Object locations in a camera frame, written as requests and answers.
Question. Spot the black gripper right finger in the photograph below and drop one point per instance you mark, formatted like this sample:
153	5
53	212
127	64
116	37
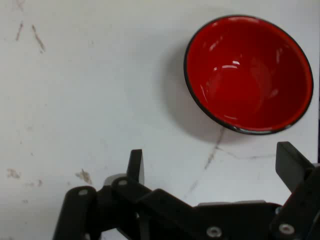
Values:
292	170

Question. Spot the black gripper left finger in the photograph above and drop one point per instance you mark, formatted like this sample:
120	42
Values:
125	197

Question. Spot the red bowl with black rim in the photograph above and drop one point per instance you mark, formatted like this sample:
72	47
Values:
248	75

